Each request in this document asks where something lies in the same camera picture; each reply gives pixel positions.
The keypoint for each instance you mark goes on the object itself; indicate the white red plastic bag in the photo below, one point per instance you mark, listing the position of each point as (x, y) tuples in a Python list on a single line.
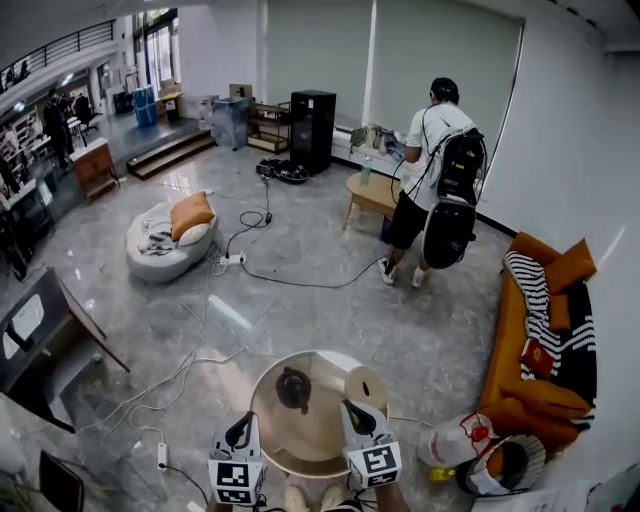
[(445, 442)]

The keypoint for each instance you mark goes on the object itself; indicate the striped grey cloth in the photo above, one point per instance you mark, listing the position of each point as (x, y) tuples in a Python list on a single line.
[(155, 240)]

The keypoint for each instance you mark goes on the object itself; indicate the white round beanbag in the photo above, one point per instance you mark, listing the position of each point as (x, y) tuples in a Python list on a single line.
[(160, 262)]

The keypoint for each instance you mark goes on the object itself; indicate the black white striped blanket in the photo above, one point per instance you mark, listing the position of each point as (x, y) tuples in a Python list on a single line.
[(537, 305)]

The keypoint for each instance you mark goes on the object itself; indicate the person's shoe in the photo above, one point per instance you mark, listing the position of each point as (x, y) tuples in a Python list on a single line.
[(294, 500), (332, 497)]

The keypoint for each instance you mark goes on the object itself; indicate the black metal railing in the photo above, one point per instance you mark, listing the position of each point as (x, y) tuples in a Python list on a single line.
[(60, 47)]

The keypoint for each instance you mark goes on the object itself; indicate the wooden steps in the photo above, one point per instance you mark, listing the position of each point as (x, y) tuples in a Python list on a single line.
[(170, 155)]

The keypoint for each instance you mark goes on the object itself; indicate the white power strip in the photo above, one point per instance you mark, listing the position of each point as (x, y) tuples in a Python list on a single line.
[(162, 455), (233, 259)]

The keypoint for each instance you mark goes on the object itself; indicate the person's left forearm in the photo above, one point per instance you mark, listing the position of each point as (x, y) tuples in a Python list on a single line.
[(214, 507)]

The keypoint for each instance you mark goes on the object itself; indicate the light wooden coffee table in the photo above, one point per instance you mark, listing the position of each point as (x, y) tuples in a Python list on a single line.
[(372, 197)]

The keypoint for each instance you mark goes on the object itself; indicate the tall black cabinet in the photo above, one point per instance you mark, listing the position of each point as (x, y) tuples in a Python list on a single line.
[(312, 130)]

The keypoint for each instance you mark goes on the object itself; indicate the yellow small object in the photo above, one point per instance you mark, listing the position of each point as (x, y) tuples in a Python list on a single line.
[(443, 474)]

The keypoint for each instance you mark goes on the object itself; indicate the brown wooden cabinet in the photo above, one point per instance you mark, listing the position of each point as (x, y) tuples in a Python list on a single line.
[(95, 167)]

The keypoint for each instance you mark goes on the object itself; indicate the round wooden side table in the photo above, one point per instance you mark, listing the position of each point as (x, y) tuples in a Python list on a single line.
[(305, 435)]

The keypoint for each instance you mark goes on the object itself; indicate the dark glass teapot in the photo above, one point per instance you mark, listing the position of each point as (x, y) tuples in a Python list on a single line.
[(292, 387)]

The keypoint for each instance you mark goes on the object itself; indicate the green plastic bottle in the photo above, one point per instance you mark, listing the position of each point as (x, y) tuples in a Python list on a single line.
[(366, 175)]

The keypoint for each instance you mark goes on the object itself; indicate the black office chair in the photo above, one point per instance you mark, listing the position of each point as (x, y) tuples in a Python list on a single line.
[(86, 114)]

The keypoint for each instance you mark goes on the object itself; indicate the round beige plate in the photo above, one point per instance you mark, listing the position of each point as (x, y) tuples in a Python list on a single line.
[(365, 395)]

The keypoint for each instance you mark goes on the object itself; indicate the clear plastic roll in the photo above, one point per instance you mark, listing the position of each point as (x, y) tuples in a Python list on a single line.
[(229, 312)]

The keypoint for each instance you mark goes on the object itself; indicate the pile of clothes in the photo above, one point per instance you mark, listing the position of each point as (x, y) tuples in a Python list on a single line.
[(372, 137)]

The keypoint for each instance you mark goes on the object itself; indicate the person's left shoe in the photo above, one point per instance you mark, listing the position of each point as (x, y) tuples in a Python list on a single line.
[(294, 500)]

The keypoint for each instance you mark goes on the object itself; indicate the large orange sofa cushion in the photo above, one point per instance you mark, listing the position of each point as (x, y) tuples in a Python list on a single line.
[(570, 267)]

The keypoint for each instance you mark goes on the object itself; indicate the blue water barrels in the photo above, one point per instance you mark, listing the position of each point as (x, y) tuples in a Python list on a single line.
[(144, 107)]

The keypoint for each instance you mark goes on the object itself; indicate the person's right shoe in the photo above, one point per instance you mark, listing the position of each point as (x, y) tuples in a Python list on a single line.
[(332, 497)]

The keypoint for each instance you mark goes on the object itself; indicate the red pouch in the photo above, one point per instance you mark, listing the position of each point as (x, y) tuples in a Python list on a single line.
[(537, 357)]

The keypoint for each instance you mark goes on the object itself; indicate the orange sofa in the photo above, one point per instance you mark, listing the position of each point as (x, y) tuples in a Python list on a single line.
[(505, 360)]

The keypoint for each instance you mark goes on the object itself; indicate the small orange sofa cushion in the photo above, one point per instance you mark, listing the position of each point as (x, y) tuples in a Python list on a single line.
[(560, 312)]

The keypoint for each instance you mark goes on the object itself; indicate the low wooden shelf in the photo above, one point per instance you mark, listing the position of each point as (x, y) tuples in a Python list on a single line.
[(267, 127)]

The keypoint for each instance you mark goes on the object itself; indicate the plastic wrapped box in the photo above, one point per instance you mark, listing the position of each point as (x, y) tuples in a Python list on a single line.
[(231, 122)]

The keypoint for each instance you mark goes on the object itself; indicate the orange square pillow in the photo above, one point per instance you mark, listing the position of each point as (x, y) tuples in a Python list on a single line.
[(191, 215)]

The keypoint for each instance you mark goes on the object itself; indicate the dark wooden desk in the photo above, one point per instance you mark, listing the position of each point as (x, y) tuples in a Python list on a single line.
[(35, 320)]

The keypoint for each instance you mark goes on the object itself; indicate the white small pillow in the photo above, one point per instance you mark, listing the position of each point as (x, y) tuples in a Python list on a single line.
[(194, 234)]

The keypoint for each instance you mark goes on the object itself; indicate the white pleated basket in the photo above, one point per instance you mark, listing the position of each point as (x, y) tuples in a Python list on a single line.
[(520, 465)]

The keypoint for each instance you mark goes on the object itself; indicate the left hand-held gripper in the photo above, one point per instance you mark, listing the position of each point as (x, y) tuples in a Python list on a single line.
[(235, 475)]

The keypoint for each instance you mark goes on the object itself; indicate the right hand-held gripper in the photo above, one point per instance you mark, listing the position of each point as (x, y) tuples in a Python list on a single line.
[(375, 462)]

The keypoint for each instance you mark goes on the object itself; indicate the person's right forearm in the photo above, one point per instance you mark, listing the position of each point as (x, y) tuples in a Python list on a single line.
[(387, 497)]

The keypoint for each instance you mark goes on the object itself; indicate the small dark tea bag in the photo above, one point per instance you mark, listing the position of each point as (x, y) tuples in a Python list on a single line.
[(365, 386)]

